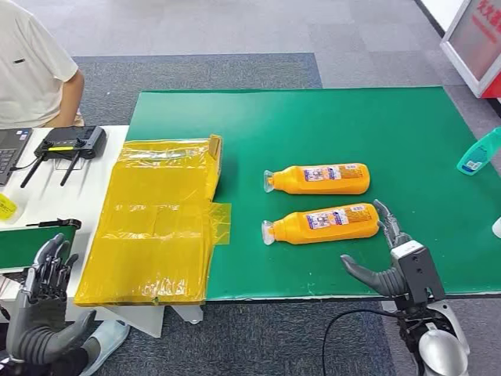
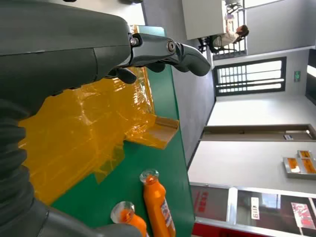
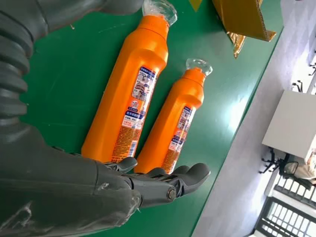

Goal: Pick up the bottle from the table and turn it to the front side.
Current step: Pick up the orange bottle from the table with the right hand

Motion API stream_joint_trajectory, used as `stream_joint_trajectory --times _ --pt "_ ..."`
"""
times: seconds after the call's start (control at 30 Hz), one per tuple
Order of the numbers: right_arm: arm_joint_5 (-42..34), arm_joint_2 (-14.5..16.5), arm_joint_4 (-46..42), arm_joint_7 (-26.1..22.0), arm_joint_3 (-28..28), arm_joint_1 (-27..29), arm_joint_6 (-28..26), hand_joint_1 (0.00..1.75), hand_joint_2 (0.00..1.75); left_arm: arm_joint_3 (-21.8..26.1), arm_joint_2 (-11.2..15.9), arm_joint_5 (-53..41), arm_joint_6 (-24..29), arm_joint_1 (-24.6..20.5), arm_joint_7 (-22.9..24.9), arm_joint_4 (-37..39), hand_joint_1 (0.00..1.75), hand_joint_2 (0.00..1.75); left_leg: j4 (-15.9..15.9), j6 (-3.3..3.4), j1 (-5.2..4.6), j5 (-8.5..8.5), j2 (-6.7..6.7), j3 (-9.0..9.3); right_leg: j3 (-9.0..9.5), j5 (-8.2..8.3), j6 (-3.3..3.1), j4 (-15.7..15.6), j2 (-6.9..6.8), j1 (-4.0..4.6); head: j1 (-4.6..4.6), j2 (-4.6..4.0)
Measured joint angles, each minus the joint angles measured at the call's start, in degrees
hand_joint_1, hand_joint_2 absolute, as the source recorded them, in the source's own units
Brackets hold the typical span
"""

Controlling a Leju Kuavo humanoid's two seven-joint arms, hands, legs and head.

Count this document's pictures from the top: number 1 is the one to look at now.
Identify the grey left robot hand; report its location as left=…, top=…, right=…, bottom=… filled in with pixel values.
left=5, top=233, right=97, bottom=365

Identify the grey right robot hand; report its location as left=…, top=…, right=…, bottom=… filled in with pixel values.
left=340, top=199, right=413, bottom=300

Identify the orange bottle with clear cap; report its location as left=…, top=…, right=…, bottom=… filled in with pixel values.
left=261, top=202, right=380, bottom=247
left=263, top=163, right=371, bottom=196

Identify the teal plastic bottle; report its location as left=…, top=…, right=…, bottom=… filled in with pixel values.
left=456, top=127, right=501, bottom=176

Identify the small green conveyor belt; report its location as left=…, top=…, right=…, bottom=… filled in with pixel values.
left=0, top=218, right=82, bottom=274

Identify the white slipper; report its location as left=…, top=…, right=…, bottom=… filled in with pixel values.
left=80, top=320, right=131, bottom=376

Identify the yellow label sticker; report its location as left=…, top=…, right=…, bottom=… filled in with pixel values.
left=0, top=193, right=19, bottom=222

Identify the dark laptop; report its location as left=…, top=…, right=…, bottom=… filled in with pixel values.
left=0, top=128, right=33, bottom=186

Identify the green table mat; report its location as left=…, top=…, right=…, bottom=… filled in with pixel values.
left=126, top=86, right=501, bottom=302

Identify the box wrapped in yellow plastic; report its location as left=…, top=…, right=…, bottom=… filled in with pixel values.
left=74, top=135, right=232, bottom=307

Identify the black remote controller with antennas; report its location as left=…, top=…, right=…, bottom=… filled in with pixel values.
left=20, top=125, right=107, bottom=189

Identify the person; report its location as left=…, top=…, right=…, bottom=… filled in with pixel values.
left=0, top=0, right=85, bottom=130

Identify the white framed red sign board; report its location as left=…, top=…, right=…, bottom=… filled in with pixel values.
left=440, top=0, right=501, bottom=99

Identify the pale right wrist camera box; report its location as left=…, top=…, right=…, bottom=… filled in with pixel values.
left=391, top=240, right=445, bottom=306

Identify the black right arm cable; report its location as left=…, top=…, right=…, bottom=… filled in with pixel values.
left=321, top=309, right=401, bottom=376

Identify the thin black laptop cable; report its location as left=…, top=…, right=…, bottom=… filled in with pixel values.
left=10, top=157, right=38, bottom=172

